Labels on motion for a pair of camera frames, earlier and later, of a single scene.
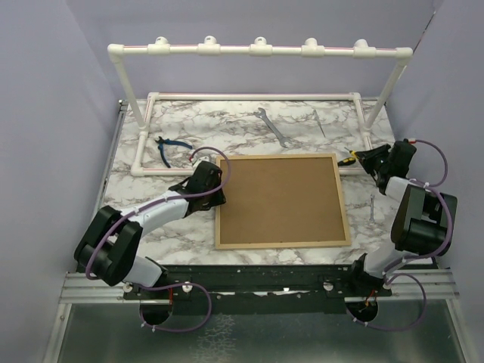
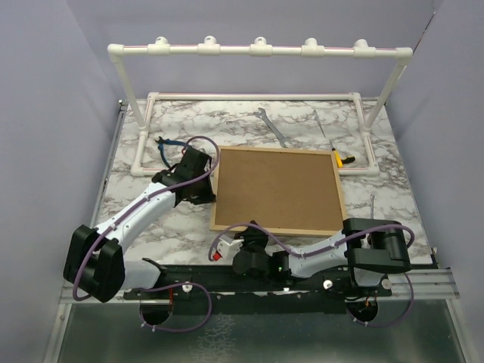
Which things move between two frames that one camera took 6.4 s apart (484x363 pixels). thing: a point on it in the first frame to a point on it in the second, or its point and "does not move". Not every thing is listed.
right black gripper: [367, 158] to [252, 234]
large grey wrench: [262, 114] does not move
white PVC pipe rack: [261, 47] does not move
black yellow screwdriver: [346, 161] does not move
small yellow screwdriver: [353, 153] to [339, 162]
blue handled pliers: [161, 141] does not move
